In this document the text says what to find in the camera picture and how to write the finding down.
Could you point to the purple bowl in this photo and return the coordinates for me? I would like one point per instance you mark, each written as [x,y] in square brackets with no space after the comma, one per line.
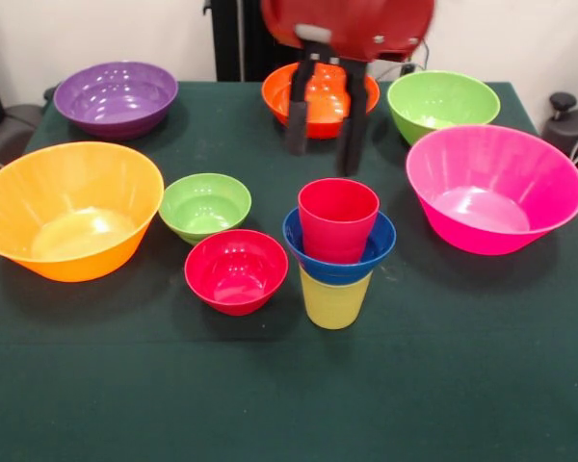
[115,96]

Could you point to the orange bowl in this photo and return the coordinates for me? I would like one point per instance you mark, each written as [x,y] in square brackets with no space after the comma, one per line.
[327,106]

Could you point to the dark green tablecloth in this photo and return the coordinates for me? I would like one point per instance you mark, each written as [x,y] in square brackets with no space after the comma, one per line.
[289,385]

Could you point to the large light green bowl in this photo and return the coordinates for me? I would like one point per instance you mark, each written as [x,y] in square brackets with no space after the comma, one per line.
[438,101]

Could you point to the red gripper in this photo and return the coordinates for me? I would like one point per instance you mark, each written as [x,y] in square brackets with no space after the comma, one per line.
[351,24]

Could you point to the large yellow-orange bowl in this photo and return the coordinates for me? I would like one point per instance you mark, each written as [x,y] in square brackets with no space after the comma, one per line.
[72,207]

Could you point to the black round base with knob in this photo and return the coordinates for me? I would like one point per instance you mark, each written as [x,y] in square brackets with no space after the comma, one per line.
[573,130]

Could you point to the large pink bowl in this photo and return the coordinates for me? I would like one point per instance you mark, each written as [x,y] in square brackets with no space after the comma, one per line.
[496,192]

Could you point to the yellow translucent cup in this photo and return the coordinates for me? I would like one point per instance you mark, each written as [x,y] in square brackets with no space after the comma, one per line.
[334,303]

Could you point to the small blue bowl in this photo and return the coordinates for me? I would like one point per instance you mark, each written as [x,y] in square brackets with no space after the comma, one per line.
[380,245]

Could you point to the small red bowl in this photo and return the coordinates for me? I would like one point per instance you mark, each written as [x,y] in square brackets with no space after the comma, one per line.
[236,272]

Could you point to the small black knob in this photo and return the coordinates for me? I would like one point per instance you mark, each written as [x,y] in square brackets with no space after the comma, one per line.
[49,94]

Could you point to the small green bowl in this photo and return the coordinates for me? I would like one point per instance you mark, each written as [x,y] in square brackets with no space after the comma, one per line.
[204,207]

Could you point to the red cup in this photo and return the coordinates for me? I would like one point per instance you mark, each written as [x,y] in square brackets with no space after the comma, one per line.
[337,221]

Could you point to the black power plug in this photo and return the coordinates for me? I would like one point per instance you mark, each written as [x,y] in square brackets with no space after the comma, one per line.
[408,68]

